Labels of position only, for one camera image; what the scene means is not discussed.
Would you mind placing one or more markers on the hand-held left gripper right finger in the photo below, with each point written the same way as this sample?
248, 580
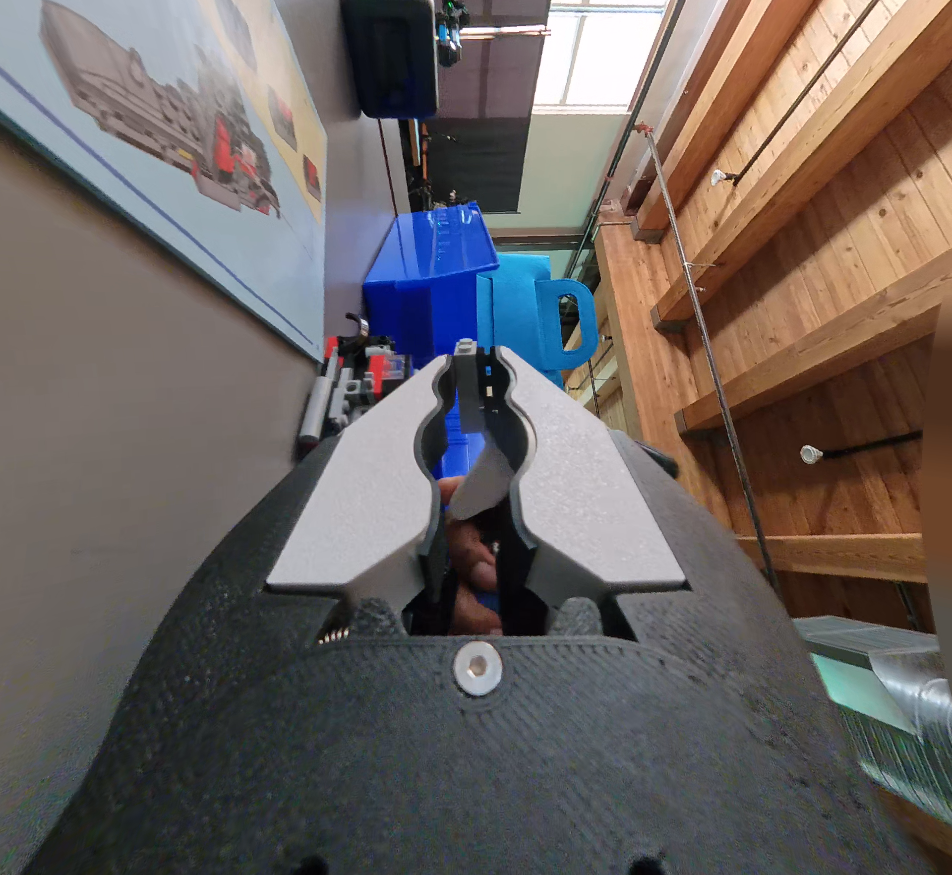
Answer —
595, 510

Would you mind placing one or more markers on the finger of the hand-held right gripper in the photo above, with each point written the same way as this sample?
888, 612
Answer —
483, 481

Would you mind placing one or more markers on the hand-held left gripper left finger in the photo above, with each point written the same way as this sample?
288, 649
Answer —
349, 510

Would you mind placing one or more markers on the dark grey studded toy brick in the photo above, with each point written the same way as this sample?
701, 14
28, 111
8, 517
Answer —
468, 391

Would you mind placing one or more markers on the grey black toy brick model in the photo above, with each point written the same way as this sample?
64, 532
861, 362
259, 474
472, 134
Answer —
349, 384

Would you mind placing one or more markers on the blue plastic bin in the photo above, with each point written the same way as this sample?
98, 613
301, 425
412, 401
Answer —
431, 272

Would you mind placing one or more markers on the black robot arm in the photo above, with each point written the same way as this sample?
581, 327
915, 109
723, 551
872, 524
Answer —
450, 27

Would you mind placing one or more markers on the grey desk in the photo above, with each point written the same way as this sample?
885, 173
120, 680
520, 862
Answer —
111, 518

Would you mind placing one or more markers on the person's right hand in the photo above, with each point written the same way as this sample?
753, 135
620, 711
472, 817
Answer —
472, 577

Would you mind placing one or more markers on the blue felt bag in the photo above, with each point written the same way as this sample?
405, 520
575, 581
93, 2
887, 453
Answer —
535, 317

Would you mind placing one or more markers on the black cube box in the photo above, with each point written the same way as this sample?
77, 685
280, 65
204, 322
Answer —
390, 49

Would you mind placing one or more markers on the toy brick instruction booklet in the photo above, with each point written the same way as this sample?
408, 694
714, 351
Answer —
149, 108

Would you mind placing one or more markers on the silver ventilation duct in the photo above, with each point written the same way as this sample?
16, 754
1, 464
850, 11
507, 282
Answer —
885, 704

